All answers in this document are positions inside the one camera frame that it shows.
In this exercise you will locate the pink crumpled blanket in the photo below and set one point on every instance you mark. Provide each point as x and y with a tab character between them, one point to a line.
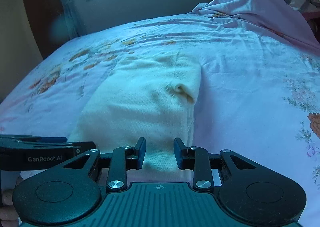
274	15

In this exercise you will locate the cream white knitted garment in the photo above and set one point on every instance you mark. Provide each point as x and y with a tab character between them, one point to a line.
151	97

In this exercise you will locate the floral pink bed sheet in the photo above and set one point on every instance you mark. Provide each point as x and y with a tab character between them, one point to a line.
259	89

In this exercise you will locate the person left hand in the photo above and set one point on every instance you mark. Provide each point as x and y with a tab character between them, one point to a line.
9	216

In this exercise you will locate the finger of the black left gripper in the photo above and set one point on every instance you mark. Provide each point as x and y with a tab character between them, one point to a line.
62	145
35	138

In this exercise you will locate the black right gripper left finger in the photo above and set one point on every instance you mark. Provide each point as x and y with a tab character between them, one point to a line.
90	189

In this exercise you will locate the dark left side curtain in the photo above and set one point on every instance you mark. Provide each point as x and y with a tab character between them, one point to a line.
65	4

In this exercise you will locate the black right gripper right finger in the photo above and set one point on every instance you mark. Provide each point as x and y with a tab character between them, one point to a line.
229	189

